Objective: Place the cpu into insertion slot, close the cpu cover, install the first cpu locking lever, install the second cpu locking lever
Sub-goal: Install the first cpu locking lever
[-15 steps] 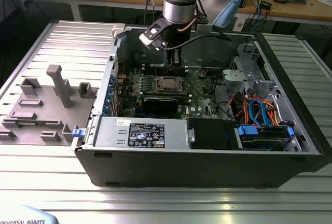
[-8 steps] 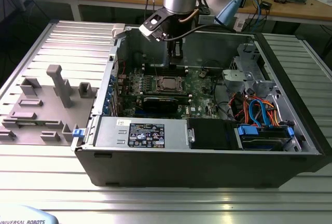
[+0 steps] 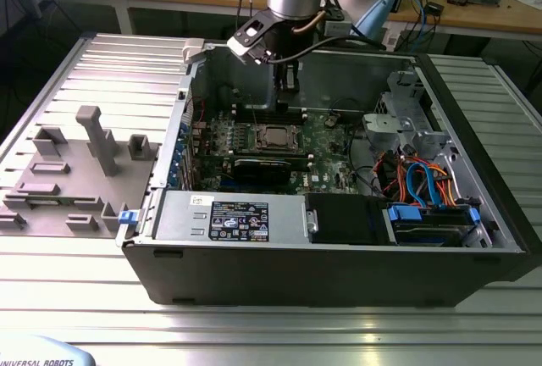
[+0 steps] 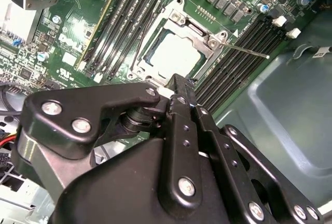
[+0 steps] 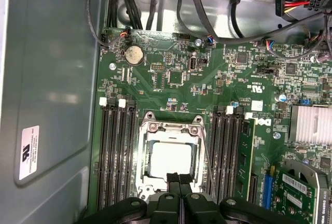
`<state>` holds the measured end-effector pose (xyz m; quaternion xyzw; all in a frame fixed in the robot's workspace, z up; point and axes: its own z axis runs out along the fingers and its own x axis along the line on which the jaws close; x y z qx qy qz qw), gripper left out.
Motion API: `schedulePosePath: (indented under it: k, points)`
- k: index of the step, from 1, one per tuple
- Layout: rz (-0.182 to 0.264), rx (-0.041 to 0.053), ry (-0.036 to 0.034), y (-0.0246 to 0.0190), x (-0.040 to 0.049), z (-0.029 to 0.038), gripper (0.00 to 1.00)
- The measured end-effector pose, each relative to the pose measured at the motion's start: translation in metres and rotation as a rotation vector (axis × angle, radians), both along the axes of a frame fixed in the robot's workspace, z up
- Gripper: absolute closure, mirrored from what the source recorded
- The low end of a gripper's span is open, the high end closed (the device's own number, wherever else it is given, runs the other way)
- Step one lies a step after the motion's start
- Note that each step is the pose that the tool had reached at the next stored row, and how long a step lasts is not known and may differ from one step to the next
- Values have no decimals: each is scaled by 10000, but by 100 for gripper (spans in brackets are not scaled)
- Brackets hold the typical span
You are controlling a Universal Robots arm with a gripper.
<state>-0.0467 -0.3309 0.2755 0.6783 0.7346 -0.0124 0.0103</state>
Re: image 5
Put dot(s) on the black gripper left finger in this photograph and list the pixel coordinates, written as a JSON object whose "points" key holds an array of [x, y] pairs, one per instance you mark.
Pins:
{"points": [[163, 211]]}

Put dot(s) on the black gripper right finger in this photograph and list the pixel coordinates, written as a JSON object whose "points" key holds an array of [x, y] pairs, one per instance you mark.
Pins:
{"points": [[197, 211]]}

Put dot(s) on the metal locking lever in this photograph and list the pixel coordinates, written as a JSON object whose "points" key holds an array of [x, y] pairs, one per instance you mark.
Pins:
{"points": [[207, 161]]}

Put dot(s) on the silver CPU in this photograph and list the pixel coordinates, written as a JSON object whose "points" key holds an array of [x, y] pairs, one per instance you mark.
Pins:
{"points": [[171, 156]]}

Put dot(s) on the metal socket cover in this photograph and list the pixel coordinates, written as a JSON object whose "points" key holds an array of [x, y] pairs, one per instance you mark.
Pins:
{"points": [[144, 156]]}

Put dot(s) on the CPU socket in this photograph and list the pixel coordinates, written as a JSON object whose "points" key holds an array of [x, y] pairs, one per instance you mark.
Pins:
{"points": [[146, 191]]}

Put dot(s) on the black RAM slot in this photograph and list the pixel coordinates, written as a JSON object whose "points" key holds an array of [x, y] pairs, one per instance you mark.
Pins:
{"points": [[224, 156], [113, 156], [104, 156], [233, 156], [131, 156], [122, 156], [215, 156]]}

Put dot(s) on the black expansion slot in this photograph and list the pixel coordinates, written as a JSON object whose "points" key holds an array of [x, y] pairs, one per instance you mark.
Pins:
{"points": [[253, 189]]}

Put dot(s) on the blue expansion slot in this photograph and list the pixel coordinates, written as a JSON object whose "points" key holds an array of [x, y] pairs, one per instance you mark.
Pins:
{"points": [[269, 182]]}

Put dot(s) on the green RAM stick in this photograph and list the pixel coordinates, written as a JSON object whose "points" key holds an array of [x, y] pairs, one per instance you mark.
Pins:
{"points": [[246, 156]]}

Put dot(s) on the black graphics card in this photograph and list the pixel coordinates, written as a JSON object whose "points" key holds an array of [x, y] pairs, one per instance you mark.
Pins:
{"points": [[298, 190]]}

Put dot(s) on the green motherboard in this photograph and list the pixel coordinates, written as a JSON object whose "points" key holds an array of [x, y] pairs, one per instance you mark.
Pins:
{"points": [[207, 78]]}

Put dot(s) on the silver chipset heatsink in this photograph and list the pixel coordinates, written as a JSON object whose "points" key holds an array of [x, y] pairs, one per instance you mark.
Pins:
{"points": [[311, 125]]}

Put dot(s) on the white UL sticker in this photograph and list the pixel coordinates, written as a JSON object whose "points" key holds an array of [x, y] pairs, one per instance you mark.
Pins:
{"points": [[29, 154]]}

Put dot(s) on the silver coin cell battery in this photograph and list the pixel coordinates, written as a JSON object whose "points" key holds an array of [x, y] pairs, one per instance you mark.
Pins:
{"points": [[134, 55]]}

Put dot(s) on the black PC case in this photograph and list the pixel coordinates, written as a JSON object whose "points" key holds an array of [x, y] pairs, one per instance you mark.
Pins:
{"points": [[52, 78]]}

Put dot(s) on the black power connector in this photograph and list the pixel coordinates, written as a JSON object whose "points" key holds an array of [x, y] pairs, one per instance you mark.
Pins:
{"points": [[281, 3]]}

